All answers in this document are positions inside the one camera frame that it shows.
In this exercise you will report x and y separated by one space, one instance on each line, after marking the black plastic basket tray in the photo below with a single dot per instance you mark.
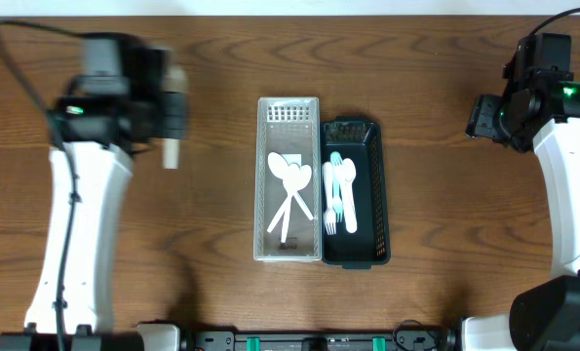
359 139

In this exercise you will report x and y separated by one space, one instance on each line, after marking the white plastic fork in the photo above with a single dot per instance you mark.
336 161
348 206
329 213

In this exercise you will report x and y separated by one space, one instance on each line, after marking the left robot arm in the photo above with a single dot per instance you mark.
92 164

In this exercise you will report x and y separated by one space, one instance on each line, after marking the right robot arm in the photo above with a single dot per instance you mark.
542 116

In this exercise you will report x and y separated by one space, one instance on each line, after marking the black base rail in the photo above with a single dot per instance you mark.
408 336

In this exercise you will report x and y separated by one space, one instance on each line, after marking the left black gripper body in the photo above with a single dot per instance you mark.
174 114

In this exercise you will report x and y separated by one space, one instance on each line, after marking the white plastic spoon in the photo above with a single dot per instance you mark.
348 168
301 182
175 82
277 164
292 174

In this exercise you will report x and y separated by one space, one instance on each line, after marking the clear plastic basket tray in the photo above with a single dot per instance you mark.
289 126

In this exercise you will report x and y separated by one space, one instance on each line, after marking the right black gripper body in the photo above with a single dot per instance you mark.
497 120

